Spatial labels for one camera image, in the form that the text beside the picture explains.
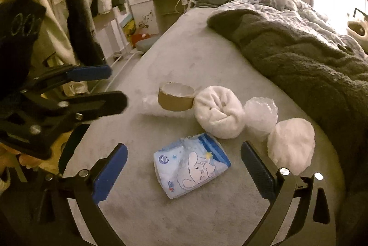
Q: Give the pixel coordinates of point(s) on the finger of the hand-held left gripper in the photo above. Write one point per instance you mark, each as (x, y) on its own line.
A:
(97, 105)
(89, 72)

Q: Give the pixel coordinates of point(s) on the beige coat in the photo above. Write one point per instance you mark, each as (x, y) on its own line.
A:
(54, 42)

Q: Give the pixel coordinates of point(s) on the blue patterned duvet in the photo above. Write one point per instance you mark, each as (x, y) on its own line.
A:
(287, 4)

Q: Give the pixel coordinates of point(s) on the clear bubble wrap ball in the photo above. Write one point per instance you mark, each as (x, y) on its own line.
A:
(260, 116)

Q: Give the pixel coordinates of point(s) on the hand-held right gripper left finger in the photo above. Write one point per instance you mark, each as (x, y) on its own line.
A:
(110, 174)

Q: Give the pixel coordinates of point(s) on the red object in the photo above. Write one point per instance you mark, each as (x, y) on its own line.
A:
(139, 39)

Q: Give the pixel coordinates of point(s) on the grey cushioned stool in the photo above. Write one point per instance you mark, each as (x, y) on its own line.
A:
(146, 44)

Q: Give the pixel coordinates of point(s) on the yellow picture book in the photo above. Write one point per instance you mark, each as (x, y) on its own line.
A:
(129, 29)

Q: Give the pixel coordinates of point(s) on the white round cloth ball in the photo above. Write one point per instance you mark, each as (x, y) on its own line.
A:
(290, 145)

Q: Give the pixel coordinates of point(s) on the person's left hand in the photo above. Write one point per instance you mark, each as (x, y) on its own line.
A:
(27, 162)

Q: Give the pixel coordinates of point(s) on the white clothes rack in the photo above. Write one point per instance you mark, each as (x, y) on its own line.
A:
(126, 55)

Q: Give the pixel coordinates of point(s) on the cardboard tape core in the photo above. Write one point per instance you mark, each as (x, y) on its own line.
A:
(172, 102)

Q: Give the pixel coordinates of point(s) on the dark grey fuzzy blanket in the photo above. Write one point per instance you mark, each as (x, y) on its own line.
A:
(302, 67)

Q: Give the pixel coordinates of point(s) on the person's left forearm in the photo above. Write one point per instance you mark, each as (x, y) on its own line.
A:
(5, 184)

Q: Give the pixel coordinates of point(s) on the grey bed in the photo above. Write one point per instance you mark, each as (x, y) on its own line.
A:
(161, 220)

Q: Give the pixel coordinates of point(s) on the white towel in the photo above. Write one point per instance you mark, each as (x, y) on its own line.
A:
(218, 116)

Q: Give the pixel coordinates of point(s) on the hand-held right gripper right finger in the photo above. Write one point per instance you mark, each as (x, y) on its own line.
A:
(268, 187)

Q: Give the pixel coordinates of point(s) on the blue white printed packet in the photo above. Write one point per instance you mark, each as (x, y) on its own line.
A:
(189, 168)

